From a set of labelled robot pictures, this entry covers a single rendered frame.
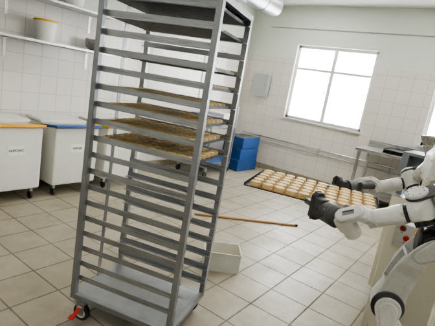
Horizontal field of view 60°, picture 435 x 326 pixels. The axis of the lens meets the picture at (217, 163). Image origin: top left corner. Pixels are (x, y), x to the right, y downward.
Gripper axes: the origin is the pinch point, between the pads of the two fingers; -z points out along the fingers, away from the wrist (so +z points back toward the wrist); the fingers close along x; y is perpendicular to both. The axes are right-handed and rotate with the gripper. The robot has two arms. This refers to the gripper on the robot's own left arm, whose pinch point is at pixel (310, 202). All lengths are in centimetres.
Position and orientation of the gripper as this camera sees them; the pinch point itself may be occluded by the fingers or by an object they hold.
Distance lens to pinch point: 169.7
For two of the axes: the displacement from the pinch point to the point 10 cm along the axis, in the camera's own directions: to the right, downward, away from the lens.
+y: -9.0, -0.7, -4.3
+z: 4.0, 2.6, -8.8
